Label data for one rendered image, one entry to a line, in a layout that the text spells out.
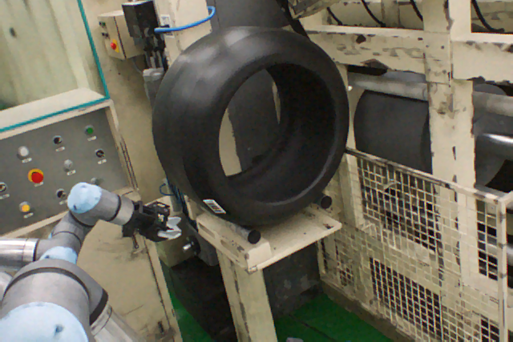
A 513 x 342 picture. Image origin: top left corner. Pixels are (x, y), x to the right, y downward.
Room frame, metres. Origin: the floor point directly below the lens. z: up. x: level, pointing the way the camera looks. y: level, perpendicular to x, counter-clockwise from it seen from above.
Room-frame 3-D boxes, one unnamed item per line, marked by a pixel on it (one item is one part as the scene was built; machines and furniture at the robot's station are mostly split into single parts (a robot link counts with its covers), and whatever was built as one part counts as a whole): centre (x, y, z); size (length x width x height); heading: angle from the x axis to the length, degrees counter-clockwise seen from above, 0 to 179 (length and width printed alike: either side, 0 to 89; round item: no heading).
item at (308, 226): (1.66, 0.01, 0.80); 0.37 x 0.36 x 0.02; 118
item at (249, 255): (1.60, 0.13, 0.83); 0.36 x 0.09 x 0.06; 28
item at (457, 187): (1.61, -0.39, 0.65); 0.90 x 0.02 x 0.70; 28
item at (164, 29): (1.88, 0.14, 1.51); 0.19 x 0.19 x 0.06; 28
